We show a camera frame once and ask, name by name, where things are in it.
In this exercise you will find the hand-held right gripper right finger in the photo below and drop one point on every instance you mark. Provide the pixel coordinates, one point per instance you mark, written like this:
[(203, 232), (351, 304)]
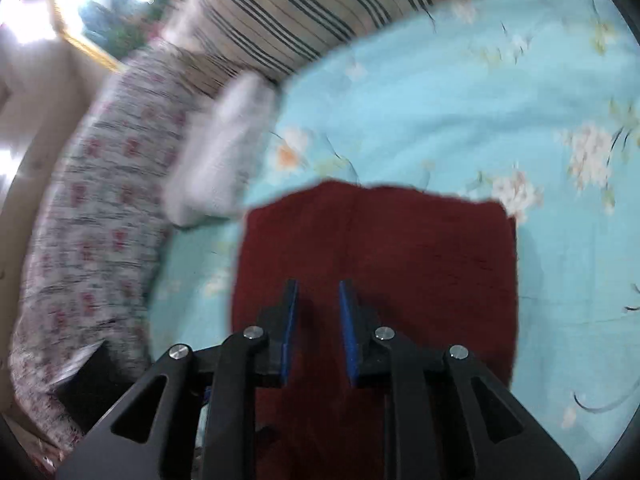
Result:
[(348, 330)]

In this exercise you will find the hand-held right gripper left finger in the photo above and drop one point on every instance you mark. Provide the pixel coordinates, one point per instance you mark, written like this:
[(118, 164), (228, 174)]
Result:
[(290, 330)]

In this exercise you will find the maroon hooded sweater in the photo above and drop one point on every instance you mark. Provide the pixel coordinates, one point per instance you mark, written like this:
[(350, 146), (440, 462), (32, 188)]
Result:
[(425, 270)]

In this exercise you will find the white folded cloth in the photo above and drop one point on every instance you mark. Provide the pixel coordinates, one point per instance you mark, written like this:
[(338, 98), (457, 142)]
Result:
[(215, 160)]

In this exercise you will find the black object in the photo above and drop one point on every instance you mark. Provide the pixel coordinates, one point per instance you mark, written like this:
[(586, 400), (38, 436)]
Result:
[(100, 385)]

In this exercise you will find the pink floral blanket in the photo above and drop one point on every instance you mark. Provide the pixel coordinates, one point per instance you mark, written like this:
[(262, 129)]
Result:
[(100, 210)]

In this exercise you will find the light blue floral bedsheet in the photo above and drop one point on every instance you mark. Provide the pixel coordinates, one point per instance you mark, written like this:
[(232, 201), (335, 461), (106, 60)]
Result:
[(425, 110)]

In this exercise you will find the plaid checked quilt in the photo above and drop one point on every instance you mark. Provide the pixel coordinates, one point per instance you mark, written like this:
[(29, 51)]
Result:
[(300, 10)]

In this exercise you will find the framed landscape picture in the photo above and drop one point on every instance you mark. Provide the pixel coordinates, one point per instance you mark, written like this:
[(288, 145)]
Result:
[(115, 25)]

